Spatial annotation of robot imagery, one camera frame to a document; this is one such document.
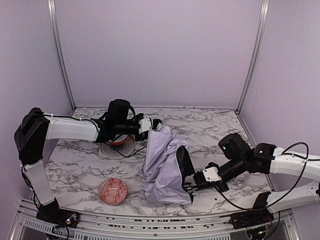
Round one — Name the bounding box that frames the patterned plate under bowl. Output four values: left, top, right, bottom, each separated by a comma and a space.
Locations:
98, 135, 136, 160

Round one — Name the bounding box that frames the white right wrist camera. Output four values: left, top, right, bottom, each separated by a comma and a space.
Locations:
202, 166, 222, 182

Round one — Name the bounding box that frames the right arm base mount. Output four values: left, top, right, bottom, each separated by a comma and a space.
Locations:
228, 209, 275, 230

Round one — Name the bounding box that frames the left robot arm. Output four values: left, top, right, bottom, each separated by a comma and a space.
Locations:
14, 99, 162, 215

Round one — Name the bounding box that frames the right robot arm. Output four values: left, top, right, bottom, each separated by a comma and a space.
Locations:
182, 133, 320, 214

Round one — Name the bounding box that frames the lilac folding umbrella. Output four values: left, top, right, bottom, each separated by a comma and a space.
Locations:
143, 124, 195, 205

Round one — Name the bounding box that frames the left aluminium frame post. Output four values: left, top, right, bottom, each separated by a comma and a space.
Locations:
47, 0, 76, 113

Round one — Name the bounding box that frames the white bowl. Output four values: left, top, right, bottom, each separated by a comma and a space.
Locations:
108, 134, 128, 146

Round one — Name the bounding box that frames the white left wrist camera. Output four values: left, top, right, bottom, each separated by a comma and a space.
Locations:
138, 117, 153, 134

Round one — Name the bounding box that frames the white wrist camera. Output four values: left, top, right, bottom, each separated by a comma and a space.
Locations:
202, 166, 222, 182
138, 117, 153, 134

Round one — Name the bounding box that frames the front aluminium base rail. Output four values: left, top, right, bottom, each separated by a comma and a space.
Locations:
8, 199, 301, 240

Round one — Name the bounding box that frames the aluminium frame post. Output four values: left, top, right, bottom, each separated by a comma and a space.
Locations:
235, 0, 270, 115
47, 0, 76, 113

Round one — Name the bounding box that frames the right aluminium frame post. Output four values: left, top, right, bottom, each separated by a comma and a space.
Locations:
235, 0, 270, 115

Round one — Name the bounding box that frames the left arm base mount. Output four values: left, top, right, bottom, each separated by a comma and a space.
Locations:
36, 209, 80, 228

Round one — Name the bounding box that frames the red patterned bowl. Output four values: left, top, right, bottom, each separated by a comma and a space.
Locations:
97, 178, 129, 206

